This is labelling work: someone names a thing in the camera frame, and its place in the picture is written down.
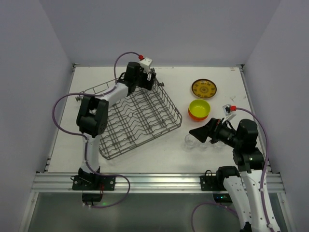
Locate clear glass cup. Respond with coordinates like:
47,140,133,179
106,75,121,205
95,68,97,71
198,141,210,150
184,134,198,149
212,142,225,150

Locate orange bowl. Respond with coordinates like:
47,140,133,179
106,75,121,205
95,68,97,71
188,108,210,121

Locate lime green bowl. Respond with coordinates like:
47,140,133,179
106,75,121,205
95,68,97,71
188,99,211,111

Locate grey wire dish rack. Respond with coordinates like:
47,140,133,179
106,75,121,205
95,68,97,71
75,72,183,160

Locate yellow patterned plate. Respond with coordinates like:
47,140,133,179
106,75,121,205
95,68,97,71
191,79,217,99

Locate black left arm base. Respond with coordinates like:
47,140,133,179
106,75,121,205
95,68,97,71
70,168,116,206

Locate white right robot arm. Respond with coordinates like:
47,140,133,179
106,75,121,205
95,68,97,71
189,118,281,232

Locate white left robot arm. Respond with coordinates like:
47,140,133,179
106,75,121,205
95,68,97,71
76,58,156,180

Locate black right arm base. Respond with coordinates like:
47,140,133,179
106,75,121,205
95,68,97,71
199,166,240,203

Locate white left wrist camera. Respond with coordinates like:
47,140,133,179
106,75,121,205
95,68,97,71
139,58,153,73

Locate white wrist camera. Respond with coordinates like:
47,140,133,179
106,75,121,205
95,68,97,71
223,104,237,123
139,58,153,73

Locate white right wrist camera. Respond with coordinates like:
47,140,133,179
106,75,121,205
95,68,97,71
223,104,237,123

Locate aluminium mounting rail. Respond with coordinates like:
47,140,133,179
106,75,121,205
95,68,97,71
31,172,283,194

